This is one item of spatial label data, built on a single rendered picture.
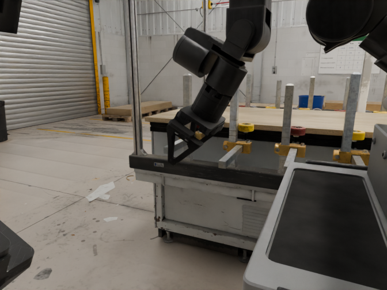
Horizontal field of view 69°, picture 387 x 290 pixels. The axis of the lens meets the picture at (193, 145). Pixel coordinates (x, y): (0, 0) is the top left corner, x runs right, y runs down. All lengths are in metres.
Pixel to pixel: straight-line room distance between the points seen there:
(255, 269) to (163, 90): 9.58
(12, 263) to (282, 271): 0.17
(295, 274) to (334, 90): 8.35
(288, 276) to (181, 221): 1.83
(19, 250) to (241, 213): 1.65
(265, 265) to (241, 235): 1.70
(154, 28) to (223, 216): 8.62
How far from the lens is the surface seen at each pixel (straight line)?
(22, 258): 0.22
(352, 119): 1.34
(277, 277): 0.18
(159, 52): 9.78
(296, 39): 8.55
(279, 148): 1.36
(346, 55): 8.50
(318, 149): 1.58
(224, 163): 1.12
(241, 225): 1.85
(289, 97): 1.33
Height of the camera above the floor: 1.15
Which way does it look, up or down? 14 degrees down
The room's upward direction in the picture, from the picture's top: straight up
